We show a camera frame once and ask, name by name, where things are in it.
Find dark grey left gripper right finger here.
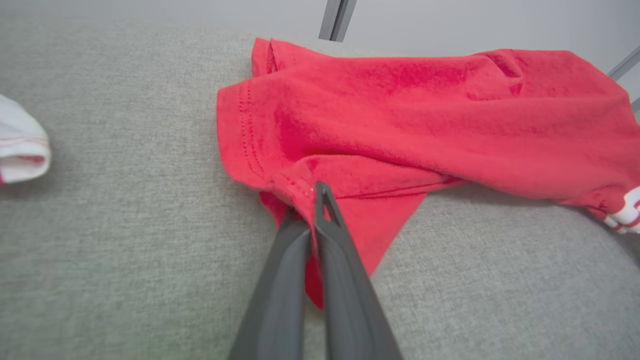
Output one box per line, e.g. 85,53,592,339
312,181,405,360

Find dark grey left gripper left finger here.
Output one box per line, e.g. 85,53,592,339
227,207,313,360

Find red Bulls basketball jersey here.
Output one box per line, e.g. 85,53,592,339
216,37,640,310

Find red Bulls basketball shorts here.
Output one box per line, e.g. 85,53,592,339
0,94,52,186

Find grey fabric sofa seat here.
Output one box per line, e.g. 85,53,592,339
0,20,640,360

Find grey metal partition post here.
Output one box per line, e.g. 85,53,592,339
606,46,640,113
318,0,358,43

